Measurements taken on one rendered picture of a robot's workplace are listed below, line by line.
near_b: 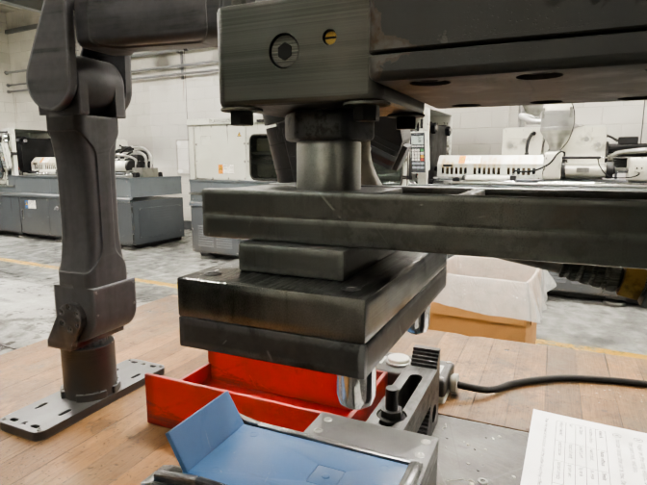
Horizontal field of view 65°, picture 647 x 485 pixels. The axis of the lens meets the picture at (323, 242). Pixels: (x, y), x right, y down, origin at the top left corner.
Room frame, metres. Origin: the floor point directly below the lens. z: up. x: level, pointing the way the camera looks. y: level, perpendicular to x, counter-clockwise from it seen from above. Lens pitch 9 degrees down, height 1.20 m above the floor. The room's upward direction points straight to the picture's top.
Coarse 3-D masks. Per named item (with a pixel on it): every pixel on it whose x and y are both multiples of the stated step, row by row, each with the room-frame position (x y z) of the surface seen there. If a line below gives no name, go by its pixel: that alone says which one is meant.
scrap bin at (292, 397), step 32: (160, 384) 0.53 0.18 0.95; (192, 384) 0.51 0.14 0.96; (224, 384) 0.63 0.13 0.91; (256, 384) 0.61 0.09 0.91; (288, 384) 0.59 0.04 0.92; (320, 384) 0.58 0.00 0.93; (384, 384) 0.53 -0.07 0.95; (160, 416) 0.53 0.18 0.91; (256, 416) 0.48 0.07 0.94; (288, 416) 0.46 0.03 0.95; (352, 416) 0.44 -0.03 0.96
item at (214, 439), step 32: (192, 416) 0.34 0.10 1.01; (224, 416) 0.37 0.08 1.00; (192, 448) 0.33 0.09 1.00; (224, 448) 0.34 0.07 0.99; (256, 448) 0.34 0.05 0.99; (288, 448) 0.34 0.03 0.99; (320, 448) 0.34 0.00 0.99; (224, 480) 0.30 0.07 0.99; (256, 480) 0.30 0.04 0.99; (288, 480) 0.30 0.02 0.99; (352, 480) 0.30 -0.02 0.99; (384, 480) 0.30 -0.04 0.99
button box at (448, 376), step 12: (384, 360) 0.65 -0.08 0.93; (396, 372) 0.61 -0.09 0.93; (444, 372) 0.61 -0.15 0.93; (444, 384) 0.59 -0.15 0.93; (456, 384) 0.60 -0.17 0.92; (468, 384) 0.60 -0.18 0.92; (504, 384) 0.62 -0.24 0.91; (516, 384) 0.63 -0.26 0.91; (624, 384) 0.64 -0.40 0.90; (636, 384) 0.63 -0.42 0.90; (444, 396) 0.59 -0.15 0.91
